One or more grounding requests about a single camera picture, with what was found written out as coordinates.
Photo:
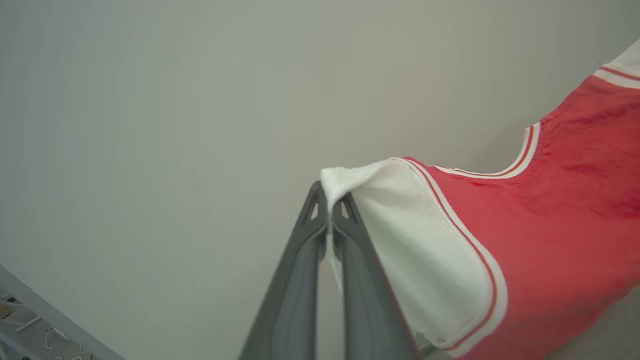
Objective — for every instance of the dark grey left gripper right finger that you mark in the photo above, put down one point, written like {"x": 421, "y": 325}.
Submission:
{"x": 370, "y": 300}

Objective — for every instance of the grey metal frame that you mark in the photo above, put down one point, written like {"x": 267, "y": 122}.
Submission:
{"x": 30, "y": 315}

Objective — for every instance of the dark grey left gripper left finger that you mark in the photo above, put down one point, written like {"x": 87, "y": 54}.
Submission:
{"x": 292, "y": 290}

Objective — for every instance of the red and white jersey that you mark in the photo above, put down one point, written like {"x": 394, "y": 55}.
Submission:
{"x": 550, "y": 225}

